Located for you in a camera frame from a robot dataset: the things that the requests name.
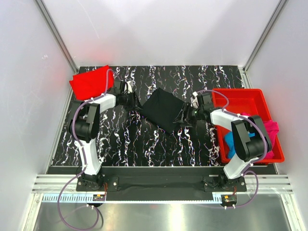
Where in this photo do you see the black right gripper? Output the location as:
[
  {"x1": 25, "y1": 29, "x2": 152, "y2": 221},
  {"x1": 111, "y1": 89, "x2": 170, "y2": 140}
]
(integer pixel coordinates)
[{"x1": 173, "y1": 103, "x2": 203, "y2": 128}]

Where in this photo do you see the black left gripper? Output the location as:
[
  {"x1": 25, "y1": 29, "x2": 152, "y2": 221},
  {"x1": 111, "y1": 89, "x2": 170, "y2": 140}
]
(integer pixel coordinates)
[{"x1": 121, "y1": 91, "x2": 142, "y2": 112}]

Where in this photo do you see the black t shirt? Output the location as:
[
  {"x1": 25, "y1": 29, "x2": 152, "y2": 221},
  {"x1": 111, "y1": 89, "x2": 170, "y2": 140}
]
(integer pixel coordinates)
[{"x1": 141, "y1": 88, "x2": 184, "y2": 134}]

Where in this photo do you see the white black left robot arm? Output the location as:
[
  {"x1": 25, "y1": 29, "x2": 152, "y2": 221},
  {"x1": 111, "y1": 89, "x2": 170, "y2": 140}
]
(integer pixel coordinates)
[{"x1": 67, "y1": 80, "x2": 141, "y2": 191}]

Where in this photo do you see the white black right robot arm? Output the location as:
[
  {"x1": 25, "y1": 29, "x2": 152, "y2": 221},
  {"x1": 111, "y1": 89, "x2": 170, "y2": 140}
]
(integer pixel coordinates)
[{"x1": 173, "y1": 90, "x2": 272, "y2": 191}]

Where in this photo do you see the folded red t shirt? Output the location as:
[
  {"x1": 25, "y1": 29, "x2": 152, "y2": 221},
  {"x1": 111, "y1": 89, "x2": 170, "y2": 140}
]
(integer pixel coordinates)
[{"x1": 69, "y1": 65, "x2": 114, "y2": 101}]

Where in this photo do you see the blue t shirt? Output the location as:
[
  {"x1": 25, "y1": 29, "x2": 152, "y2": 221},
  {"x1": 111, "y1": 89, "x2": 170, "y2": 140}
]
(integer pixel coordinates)
[{"x1": 224, "y1": 131, "x2": 256, "y2": 159}]

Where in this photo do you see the pink t shirt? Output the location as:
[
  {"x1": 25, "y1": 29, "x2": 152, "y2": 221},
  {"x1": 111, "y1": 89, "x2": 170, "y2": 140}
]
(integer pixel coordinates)
[{"x1": 242, "y1": 113, "x2": 279, "y2": 159}]

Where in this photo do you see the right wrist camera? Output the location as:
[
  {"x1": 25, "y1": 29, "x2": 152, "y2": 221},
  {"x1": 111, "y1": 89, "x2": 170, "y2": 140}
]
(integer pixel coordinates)
[{"x1": 191, "y1": 91, "x2": 201, "y2": 109}]

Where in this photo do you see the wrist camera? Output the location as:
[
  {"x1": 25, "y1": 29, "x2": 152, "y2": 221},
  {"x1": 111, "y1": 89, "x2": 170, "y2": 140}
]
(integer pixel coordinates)
[
  {"x1": 191, "y1": 91, "x2": 201, "y2": 109},
  {"x1": 125, "y1": 80, "x2": 133, "y2": 93}
]

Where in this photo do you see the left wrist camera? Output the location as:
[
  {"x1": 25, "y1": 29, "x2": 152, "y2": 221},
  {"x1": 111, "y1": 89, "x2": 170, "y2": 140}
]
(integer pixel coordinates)
[{"x1": 125, "y1": 80, "x2": 133, "y2": 93}]

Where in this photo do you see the aluminium frame post left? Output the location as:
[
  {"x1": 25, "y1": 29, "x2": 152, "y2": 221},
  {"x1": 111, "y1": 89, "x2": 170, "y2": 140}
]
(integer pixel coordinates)
[{"x1": 34, "y1": 0, "x2": 79, "y2": 74}]

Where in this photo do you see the aluminium frame post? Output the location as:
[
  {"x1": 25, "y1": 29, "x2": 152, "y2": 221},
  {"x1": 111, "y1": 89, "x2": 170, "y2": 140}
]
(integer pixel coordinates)
[
  {"x1": 243, "y1": 0, "x2": 289, "y2": 74},
  {"x1": 34, "y1": 0, "x2": 79, "y2": 74}
]

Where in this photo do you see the aluminium front rail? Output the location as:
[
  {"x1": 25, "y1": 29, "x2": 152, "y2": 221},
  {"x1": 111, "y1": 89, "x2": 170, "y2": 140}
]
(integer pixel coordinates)
[{"x1": 32, "y1": 173, "x2": 293, "y2": 194}]

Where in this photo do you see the white slotted cable duct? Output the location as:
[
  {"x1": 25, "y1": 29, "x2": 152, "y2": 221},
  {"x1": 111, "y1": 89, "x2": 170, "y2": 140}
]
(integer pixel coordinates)
[{"x1": 42, "y1": 193, "x2": 222, "y2": 205}]

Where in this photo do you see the aluminium frame post right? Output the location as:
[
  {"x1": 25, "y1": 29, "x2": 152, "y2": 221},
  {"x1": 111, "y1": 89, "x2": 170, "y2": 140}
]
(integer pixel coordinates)
[{"x1": 243, "y1": 0, "x2": 289, "y2": 74}]

